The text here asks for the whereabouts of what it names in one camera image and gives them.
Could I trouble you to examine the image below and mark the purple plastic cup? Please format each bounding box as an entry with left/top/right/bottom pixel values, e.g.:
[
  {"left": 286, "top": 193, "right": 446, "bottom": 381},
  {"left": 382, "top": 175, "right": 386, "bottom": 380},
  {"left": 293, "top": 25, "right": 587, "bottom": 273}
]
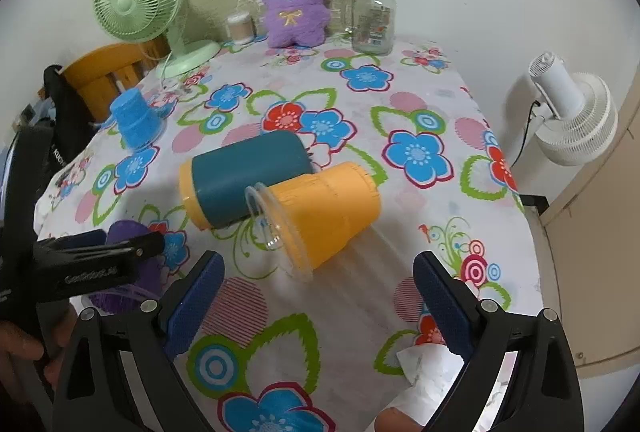
[{"left": 88, "top": 220, "right": 162, "bottom": 314}]

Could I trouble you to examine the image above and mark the blue plastic cup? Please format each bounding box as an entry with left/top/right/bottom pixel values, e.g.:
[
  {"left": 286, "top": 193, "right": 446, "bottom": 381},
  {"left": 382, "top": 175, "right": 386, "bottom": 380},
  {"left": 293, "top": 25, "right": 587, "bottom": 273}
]
[{"left": 110, "top": 88, "right": 163, "bottom": 150}]

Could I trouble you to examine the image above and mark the teal cup with yellow rim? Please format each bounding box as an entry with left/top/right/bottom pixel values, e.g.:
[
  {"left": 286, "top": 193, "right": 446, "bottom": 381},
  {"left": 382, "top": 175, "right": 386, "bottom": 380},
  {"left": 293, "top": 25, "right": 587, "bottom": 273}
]
[{"left": 178, "top": 131, "right": 312, "bottom": 230}]

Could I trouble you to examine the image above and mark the orange plastic cup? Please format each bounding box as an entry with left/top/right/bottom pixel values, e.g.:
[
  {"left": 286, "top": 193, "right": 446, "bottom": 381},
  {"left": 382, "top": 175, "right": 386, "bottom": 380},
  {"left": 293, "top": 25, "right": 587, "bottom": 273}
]
[{"left": 245, "top": 162, "right": 381, "bottom": 282}]

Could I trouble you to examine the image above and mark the person's hand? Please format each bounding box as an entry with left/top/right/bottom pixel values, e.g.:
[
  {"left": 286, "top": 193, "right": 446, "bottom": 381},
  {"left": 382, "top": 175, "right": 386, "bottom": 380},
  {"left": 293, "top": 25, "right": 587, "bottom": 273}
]
[{"left": 1, "top": 304, "right": 77, "bottom": 404}]

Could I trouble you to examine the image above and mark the white crumpled paper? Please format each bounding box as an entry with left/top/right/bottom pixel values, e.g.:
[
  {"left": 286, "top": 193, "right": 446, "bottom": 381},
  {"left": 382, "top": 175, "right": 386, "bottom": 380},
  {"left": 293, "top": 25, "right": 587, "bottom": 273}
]
[{"left": 386, "top": 343, "right": 516, "bottom": 431}]

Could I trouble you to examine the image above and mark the black clothing on chair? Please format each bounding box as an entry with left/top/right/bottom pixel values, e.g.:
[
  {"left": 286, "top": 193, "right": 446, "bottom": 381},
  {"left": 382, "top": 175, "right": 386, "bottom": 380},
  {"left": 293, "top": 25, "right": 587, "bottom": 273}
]
[{"left": 43, "top": 65, "right": 96, "bottom": 166}]

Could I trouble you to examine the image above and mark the floral tablecloth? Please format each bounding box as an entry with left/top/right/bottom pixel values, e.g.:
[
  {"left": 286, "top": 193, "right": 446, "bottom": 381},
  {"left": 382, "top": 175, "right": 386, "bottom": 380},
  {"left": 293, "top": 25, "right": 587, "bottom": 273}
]
[{"left": 35, "top": 36, "right": 542, "bottom": 431}]

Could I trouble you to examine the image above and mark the wooden chair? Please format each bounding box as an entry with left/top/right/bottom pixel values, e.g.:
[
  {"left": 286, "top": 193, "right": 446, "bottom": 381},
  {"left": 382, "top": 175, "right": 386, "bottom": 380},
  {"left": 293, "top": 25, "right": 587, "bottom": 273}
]
[{"left": 61, "top": 36, "right": 169, "bottom": 122}]

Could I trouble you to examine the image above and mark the white floor fan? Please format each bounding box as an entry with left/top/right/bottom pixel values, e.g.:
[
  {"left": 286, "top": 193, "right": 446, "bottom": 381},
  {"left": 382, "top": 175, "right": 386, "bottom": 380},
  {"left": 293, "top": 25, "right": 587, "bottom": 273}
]
[{"left": 521, "top": 52, "right": 618, "bottom": 166}]

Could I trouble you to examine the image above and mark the green desk fan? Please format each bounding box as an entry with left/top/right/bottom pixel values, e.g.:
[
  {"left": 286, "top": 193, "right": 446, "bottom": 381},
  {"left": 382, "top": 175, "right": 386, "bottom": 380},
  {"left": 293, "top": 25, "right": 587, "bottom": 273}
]
[{"left": 92, "top": 0, "right": 221, "bottom": 79}]

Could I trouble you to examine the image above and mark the cotton swab container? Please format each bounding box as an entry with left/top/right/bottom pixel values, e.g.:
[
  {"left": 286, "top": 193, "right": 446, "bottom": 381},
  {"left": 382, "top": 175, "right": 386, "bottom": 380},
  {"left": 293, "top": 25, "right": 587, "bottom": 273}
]
[{"left": 227, "top": 12, "right": 255, "bottom": 45}]

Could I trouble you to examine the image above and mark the purple plush toy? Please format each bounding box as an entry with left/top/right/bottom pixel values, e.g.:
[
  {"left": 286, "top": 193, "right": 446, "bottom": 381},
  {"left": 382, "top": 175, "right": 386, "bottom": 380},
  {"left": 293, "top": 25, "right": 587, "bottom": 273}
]
[{"left": 262, "top": 0, "right": 331, "bottom": 48}]

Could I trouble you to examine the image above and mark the glass jar with green lid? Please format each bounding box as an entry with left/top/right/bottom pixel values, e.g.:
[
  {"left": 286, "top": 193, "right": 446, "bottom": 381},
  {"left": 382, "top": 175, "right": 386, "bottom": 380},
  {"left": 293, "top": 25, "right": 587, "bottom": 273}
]
[{"left": 346, "top": 0, "right": 396, "bottom": 56}]

